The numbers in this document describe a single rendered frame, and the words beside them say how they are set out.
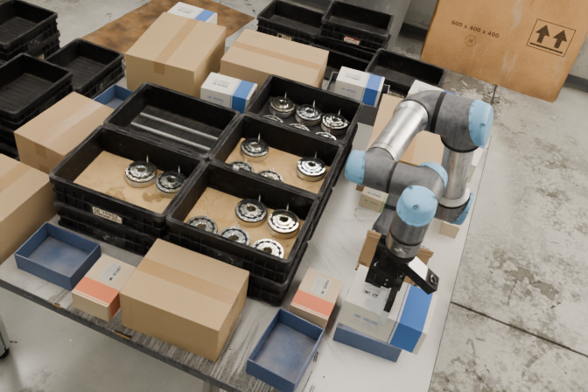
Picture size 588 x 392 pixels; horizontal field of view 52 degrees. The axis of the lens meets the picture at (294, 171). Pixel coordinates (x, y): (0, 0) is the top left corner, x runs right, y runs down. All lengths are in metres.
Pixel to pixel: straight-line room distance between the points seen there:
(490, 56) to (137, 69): 2.83
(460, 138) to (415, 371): 0.71
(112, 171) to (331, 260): 0.80
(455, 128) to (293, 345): 0.79
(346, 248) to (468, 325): 1.03
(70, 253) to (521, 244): 2.34
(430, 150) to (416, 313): 0.97
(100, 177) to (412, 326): 1.17
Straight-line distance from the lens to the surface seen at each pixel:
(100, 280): 1.89
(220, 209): 1.99
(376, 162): 1.34
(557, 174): 4.07
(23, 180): 2.10
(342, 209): 2.25
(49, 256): 2.07
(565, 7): 4.60
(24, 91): 3.13
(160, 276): 1.78
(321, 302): 1.87
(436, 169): 1.35
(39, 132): 2.27
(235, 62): 2.57
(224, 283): 1.76
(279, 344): 1.85
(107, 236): 2.04
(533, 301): 3.23
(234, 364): 1.81
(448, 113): 1.64
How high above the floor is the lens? 2.26
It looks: 42 degrees down
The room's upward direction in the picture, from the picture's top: 10 degrees clockwise
